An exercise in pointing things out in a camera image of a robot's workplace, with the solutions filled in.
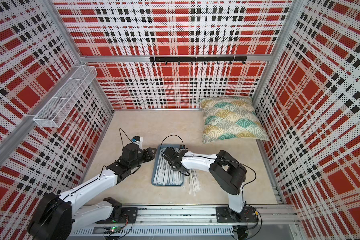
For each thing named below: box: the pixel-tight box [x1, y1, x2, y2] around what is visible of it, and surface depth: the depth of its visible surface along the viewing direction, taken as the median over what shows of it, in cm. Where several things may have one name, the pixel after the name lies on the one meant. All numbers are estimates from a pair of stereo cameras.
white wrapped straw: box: [188, 168, 201, 197], surface depth 85 cm
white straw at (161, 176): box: [153, 156, 169, 185], surface depth 88 cm
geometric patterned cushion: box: [198, 96, 270, 144], surface depth 95 cm
